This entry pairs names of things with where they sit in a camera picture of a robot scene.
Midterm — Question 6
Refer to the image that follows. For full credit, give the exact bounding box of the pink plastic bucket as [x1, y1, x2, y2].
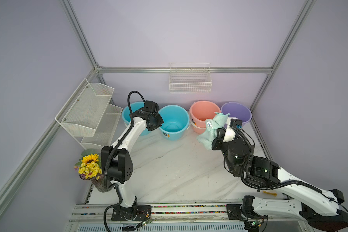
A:
[189, 101, 221, 134]

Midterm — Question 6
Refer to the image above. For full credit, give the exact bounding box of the black corrugated cable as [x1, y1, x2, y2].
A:
[102, 90, 146, 232]
[230, 124, 348, 232]

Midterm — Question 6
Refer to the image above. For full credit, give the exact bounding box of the black corrugated left cable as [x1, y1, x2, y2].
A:
[102, 90, 146, 232]

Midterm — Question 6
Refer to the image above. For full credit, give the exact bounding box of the white two-tier mesh shelf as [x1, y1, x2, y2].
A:
[55, 79, 123, 151]

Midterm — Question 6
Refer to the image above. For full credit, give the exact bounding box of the black corrugated right cable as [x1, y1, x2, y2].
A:
[230, 124, 348, 232]

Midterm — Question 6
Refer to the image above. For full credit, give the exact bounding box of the teal bucket being wiped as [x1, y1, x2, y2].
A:
[121, 101, 151, 136]

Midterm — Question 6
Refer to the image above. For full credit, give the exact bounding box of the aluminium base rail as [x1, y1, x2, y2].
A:
[65, 200, 315, 232]

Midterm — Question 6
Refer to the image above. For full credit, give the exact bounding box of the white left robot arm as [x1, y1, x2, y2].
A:
[101, 101, 163, 220]

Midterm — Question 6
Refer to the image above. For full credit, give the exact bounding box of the purple plastic bucket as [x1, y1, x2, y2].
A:
[221, 102, 252, 127]

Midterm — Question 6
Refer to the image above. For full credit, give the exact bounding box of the mint green microfibre cloth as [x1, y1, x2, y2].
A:
[197, 112, 230, 150]

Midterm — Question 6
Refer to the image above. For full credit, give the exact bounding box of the teal bucket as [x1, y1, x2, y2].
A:
[159, 105, 190, 141]

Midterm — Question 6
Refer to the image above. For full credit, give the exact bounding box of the sunflower bouquet in vase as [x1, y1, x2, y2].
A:
[74, 148, 112, 193]

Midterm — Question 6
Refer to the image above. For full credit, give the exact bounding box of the white wire wall basket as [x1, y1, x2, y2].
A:
[169, 62, 212, 94]

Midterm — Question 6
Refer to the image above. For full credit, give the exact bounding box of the yellow object under right arm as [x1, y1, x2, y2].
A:
[263, 190, 277, 197]

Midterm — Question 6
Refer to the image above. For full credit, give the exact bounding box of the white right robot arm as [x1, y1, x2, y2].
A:
[206, 119, 348, 232]

